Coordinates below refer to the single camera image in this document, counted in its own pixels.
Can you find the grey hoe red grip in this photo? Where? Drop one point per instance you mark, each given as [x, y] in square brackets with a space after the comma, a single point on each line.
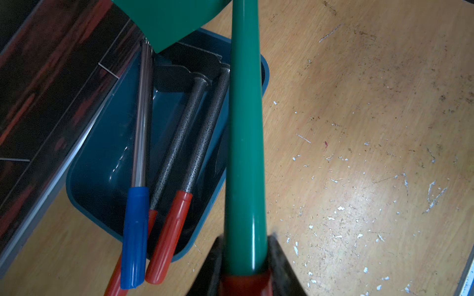
[214, 69]
[170, 79]

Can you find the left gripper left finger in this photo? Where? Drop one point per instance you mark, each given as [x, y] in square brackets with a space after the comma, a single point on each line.
[208, 281]

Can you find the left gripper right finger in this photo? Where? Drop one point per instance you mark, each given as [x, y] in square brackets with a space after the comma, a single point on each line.
[284, 280]

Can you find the green handle red tip hoe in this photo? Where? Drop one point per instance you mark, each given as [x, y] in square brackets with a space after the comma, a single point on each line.
[245, 268]

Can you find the chrome hoe blue grip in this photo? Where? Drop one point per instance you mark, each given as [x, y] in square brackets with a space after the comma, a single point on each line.
[135, 230]

